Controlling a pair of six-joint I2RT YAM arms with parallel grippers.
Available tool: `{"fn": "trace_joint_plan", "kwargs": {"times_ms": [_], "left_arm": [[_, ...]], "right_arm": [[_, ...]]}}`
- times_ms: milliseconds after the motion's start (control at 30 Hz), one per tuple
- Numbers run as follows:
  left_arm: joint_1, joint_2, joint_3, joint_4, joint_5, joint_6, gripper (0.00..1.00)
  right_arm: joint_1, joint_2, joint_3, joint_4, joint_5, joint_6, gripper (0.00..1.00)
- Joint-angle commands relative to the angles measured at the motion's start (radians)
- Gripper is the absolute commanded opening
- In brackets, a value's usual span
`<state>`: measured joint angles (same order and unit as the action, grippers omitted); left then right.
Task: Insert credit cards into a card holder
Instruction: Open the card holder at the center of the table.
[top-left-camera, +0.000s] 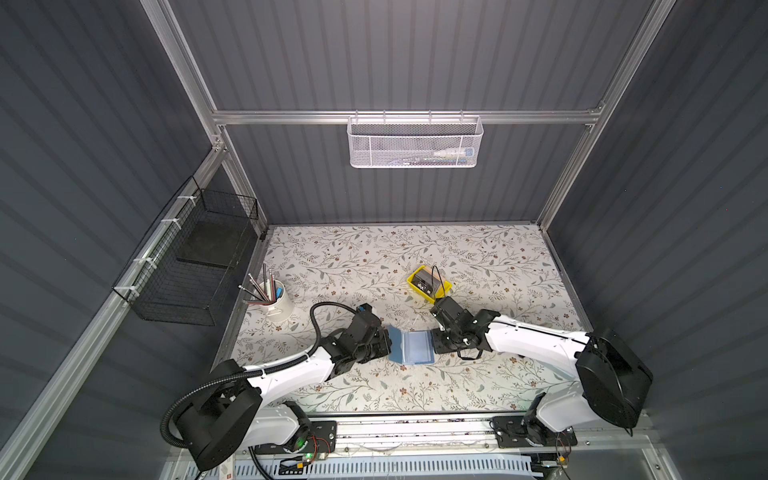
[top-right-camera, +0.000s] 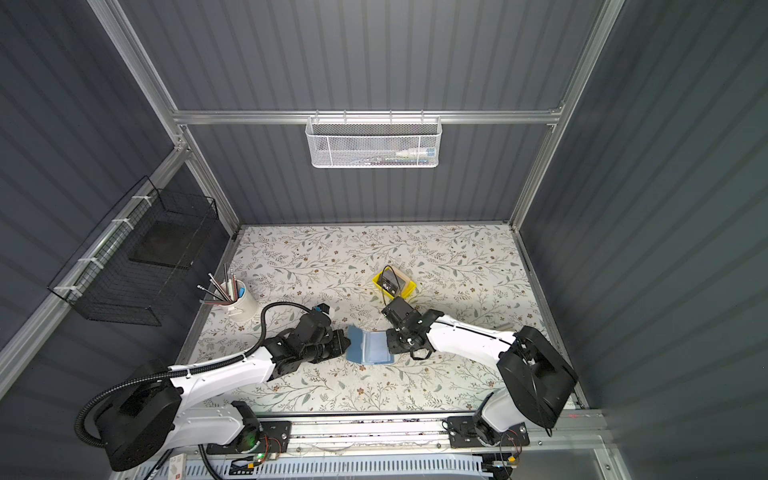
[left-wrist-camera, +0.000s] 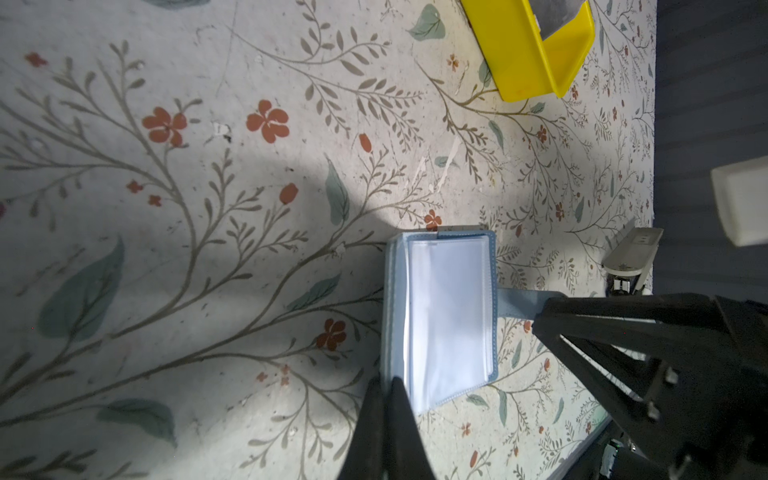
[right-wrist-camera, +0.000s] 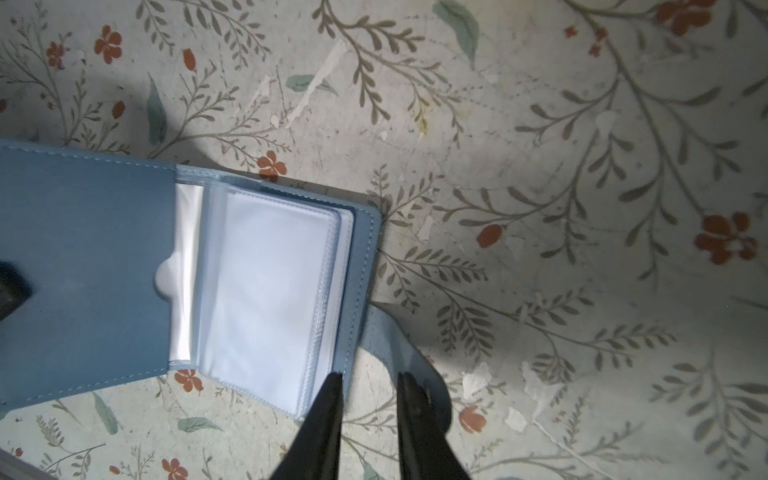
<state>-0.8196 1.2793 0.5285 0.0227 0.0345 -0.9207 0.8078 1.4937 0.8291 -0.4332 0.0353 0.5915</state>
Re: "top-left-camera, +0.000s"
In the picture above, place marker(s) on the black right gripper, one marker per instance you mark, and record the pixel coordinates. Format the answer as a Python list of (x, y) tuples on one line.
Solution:
[(442, 337)]

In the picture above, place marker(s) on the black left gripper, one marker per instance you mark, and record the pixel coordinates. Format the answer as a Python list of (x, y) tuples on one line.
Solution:
[(380, 344)]

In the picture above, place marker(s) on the blue leather card holder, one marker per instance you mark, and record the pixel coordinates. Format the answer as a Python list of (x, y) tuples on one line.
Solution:
[(411, 347)]

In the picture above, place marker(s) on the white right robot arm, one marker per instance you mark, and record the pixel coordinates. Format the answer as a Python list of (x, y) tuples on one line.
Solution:
[(607, 379)]

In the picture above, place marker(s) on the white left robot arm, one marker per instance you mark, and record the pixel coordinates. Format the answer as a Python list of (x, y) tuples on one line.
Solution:
[(247, 406)]

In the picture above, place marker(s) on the yellow plastic card tray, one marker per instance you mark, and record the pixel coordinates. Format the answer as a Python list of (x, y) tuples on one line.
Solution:
[(444, 290)]

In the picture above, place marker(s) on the white pen cup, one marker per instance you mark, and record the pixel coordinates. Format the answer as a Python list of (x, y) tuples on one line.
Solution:
[(282, 308)]

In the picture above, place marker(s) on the pens in cup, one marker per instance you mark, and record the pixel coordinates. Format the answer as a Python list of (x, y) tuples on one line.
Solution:
[(265, 292)]

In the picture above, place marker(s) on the white tube in basket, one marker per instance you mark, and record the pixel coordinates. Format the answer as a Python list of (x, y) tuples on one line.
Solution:
[(450, 155)]

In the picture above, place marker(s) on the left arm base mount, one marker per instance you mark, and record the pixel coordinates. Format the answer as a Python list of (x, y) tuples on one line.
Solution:
[(317, 437)]

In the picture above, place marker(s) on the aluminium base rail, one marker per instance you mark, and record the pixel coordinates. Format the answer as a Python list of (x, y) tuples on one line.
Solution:
[(433, 432)]

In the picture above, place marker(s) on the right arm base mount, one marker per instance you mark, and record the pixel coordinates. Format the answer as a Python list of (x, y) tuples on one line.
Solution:
[(515, 431)]

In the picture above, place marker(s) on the white wire mesh basket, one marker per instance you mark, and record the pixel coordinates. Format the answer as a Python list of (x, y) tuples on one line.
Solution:
[(390, 141)]

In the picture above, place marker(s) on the black wire mesh basket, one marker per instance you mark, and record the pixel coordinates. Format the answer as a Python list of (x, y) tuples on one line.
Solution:
[(191, 273)]

